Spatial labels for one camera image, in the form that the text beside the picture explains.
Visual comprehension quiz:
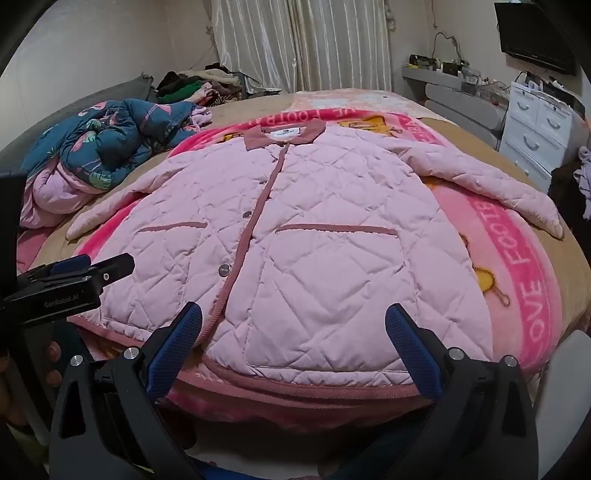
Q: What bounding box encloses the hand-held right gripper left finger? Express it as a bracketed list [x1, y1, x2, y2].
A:
[48, 301, 204, 480]

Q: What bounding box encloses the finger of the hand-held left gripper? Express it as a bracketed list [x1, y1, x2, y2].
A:
[17, 255, 94, 285]
[69, 252, 136, 289]

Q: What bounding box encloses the pink printed blanket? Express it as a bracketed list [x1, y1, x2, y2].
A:
[16, 108, 564, 432]

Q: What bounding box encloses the bed with tan sheet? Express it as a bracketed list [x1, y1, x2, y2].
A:
[16, 88, 578, 370]

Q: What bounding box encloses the white drawer cabinet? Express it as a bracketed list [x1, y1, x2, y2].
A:
[499, 80, 587, 181]

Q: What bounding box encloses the pink quilted jacket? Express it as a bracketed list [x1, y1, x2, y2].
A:
[66, 121, 565, 387]

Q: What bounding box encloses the black flat television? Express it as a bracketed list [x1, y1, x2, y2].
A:
[494, 0, 578, 77]

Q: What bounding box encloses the blue floral duvet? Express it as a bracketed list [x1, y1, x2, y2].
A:
[16, 98, 213, 229]

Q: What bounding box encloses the white pleated curtain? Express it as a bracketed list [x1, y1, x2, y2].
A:
[210, 0, 393, 93]

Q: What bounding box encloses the grey fabric cushion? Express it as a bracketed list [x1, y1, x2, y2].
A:
[0, 74, 153, 158]

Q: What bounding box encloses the grey curved shelf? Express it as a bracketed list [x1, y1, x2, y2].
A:
[402, 65, 467, 95]

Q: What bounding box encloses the dark clothes heap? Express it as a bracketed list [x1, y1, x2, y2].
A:
[547, 145, 591, 241]

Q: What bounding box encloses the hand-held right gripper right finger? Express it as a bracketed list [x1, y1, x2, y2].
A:
[385, 303, 541, 480]

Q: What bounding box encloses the pale pink patterned bed cover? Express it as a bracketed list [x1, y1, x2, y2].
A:
[284, 89, 419, 118]

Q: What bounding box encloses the person's left hand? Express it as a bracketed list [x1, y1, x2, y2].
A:
[44, 340, 65, 386]

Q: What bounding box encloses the pile of mixed clothes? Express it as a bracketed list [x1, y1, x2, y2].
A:
[154, 65, 245, 107]

